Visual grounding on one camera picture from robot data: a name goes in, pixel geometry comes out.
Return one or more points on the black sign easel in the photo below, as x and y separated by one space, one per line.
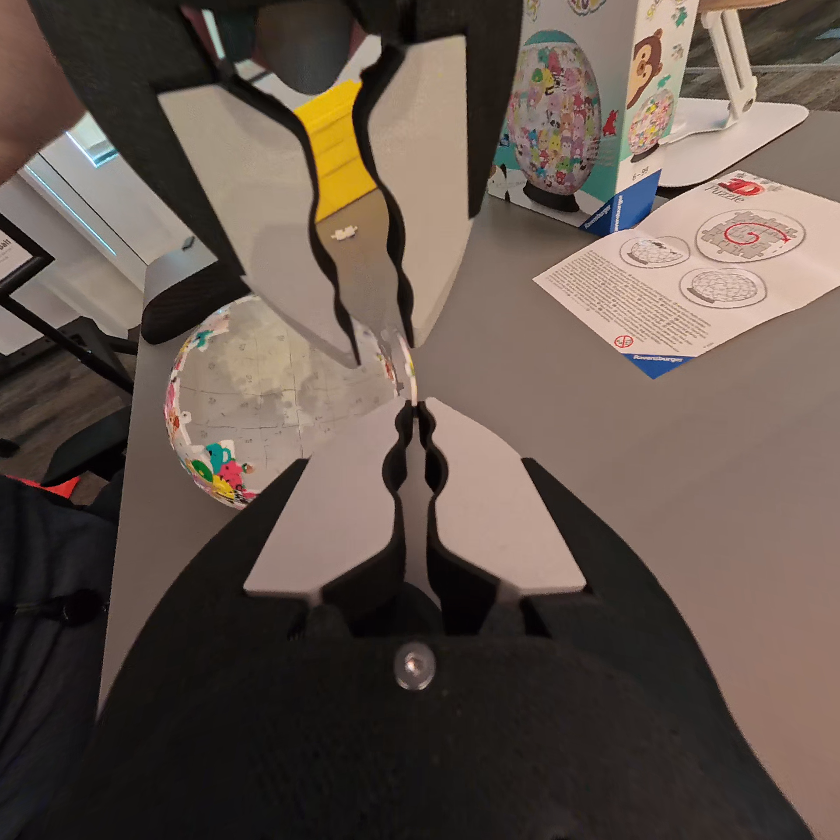
79 341

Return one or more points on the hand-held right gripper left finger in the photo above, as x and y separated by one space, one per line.
334 518

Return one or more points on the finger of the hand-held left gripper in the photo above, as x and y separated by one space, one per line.
426 164
249 197

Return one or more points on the office chair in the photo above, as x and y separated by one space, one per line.
92 439

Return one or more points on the small white puzzle piece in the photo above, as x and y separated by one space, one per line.
344 233

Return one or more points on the person's dark clothing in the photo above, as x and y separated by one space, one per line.
46 623

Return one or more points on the framed marker sign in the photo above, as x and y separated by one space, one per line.
13 262

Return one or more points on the puzzle box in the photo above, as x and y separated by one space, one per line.
558 118

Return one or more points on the instruction leaflet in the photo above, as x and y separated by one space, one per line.
689 308

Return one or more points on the colourful puzzle ball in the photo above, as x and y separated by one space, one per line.
262 394

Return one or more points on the small orange object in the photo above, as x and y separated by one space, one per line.
56 489

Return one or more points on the person's left forearm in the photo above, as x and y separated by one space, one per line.
33 79

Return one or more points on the black wrist rest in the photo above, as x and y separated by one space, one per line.
184 308

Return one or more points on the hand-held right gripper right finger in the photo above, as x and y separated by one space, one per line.
499 518

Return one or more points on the white tablet stand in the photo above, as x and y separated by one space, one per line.
735 138

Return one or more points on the joined puzzle pieces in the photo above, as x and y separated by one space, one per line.
410 374

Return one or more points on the yellow plastic bin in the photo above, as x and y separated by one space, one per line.
334 144

